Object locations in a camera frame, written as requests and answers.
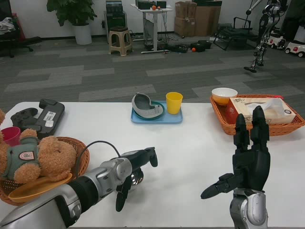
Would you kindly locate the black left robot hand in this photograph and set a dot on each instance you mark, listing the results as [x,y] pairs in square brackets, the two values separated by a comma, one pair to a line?
[140,156]

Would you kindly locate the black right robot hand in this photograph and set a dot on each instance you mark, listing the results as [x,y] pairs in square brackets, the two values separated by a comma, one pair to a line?
[252,167]

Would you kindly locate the shiny metal bowl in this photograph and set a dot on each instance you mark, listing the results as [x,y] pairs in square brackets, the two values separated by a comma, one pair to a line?
[137,180]

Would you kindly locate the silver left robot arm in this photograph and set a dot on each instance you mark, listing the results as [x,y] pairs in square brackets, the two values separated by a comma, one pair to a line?
[107,174]

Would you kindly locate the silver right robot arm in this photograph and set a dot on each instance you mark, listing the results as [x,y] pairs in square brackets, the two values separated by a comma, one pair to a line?
[252,210]

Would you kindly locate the white and orange bowl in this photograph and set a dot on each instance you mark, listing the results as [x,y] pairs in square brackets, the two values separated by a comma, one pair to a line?
[222,96]

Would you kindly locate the light blue plastic tray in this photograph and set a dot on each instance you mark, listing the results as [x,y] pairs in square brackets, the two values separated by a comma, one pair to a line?
[171,119]

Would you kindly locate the rectangular orange wicker basket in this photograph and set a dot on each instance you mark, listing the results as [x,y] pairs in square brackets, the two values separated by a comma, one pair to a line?
[283,128]

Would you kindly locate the teal plastic dish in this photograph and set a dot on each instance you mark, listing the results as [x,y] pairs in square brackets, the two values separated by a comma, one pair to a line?
[157,104]

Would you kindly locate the round orange wicker basket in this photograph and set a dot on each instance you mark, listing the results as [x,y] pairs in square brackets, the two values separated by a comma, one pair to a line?
[82,152]

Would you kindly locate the brown tissue box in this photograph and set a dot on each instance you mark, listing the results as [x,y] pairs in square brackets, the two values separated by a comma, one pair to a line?
[281,114]

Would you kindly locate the yellow plastic cup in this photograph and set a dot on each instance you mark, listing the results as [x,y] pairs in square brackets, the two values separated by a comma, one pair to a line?
[174,103]

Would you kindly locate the brown teddy bear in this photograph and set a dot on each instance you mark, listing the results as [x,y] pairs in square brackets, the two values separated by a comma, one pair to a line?
[52,155]

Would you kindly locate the black device with label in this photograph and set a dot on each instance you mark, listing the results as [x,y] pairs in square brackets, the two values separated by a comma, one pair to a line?
[52,112]

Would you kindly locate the orange plastic plate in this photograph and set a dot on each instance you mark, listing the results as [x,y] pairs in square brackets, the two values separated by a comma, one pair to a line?
[35,189]

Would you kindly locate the black floor equipment pile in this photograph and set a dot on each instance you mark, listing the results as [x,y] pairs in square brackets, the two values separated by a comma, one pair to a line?
[179,48]

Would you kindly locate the black game controller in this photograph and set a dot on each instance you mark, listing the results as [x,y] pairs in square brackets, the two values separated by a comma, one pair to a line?
[22,117]

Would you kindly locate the beige plastic stool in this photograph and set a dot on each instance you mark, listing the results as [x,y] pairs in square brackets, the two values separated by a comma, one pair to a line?
[120,32]

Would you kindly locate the white toy car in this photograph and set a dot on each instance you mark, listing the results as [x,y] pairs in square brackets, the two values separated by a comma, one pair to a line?
[296,48]
[276,39]

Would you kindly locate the black floor cases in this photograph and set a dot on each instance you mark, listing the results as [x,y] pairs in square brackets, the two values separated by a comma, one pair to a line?
[202,45]

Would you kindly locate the pink plastic cup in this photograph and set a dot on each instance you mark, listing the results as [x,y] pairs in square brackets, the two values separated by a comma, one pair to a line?
[10,136]

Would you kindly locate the white standing desk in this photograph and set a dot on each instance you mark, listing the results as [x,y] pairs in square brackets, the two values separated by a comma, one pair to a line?
[155,23]

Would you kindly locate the black folding cot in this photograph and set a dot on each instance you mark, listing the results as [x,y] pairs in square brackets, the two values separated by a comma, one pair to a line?
[236,33]

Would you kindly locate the white plant pot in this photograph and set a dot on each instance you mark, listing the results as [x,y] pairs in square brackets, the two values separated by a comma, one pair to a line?
[82,34]

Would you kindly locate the medium cardboard box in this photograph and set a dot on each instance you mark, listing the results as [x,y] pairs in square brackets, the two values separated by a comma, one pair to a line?
[183,26]

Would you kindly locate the black equipment rack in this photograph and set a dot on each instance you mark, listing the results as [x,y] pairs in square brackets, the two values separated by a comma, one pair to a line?
[115,16]

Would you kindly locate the silver black humanoid robot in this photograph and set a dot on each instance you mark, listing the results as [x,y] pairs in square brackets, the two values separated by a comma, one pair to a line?
[268,21]

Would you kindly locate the large black desk box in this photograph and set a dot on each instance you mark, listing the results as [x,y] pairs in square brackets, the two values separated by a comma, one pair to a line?
[144,4]

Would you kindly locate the tall cardboard box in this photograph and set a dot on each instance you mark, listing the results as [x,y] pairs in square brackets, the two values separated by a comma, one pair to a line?
[207,20]

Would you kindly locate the small cardboard box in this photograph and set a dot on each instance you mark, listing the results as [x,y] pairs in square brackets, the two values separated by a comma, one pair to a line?
[183,9]

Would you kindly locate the small black desk box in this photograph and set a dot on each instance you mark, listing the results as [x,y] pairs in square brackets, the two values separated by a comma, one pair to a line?
[161,4]

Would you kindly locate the large green potted plant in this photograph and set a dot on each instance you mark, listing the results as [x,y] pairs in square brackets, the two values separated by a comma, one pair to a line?
[71,9]

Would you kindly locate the black office chair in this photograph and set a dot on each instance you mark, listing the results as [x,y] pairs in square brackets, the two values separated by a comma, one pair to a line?
[12,40]

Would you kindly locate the red board behind chair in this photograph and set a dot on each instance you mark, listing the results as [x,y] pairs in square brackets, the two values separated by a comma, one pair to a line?
[20,28]

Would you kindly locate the white cloth on chair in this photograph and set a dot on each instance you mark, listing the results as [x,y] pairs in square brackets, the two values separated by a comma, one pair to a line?
[7,25]

